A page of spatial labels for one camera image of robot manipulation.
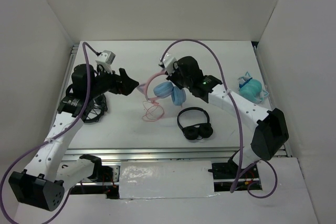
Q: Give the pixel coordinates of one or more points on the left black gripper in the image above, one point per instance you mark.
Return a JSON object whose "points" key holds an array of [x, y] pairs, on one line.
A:
{"points": [[118, 82]]}

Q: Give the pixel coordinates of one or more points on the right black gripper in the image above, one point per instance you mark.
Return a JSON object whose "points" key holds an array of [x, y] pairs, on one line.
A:
{"points": [[172, 77]]}

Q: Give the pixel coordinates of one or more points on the pink blue cat-ear headphones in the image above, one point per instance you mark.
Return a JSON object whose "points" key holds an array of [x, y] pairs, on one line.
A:
{"points": [[163, 90]]}

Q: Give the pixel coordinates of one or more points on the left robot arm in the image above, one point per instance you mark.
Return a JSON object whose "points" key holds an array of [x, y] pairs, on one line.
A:
{"points": [[42, 183]]}

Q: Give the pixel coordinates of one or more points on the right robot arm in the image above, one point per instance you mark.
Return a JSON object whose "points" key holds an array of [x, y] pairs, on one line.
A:
{"points": [[269, 127]]}

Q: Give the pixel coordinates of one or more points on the black on-ear headphones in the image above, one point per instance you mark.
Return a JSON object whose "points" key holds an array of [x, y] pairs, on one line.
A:
{"points": [[196, 131]]}

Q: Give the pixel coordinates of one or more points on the teal cat-ear headphones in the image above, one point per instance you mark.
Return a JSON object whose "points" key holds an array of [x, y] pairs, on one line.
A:
{"points": [[252, 89]]}

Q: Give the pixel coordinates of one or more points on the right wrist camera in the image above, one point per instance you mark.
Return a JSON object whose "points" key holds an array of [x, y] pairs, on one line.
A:
{"points": [[168, 64]]}

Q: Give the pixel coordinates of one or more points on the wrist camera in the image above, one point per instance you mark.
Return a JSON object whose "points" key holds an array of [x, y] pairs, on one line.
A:
{"points": [[105, 60], [168, 64]]}

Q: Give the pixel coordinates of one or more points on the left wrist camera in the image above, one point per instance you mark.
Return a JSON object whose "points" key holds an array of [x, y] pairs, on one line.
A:
{"points": [[105, 60]]}

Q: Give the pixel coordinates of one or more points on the black headphones with cable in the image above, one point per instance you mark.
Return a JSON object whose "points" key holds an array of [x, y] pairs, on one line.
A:
{"points": [[98, 110]]}

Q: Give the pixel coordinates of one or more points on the aluminium rail frame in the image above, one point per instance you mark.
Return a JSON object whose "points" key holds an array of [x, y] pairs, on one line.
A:
{"points": [[133, 130]]}

